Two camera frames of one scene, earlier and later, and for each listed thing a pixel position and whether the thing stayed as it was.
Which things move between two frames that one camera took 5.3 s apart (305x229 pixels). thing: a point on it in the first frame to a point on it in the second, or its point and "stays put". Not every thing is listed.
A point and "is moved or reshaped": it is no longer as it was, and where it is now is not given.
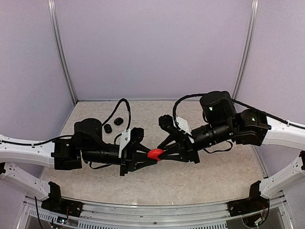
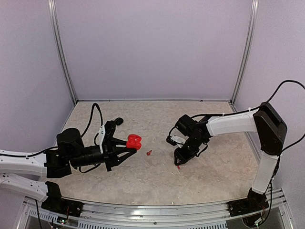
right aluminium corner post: [253, 19] stays put
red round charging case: [154, 153] is moved or reshaped
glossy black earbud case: [118, 121] stays put
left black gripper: [129, 157] to [109, 146]
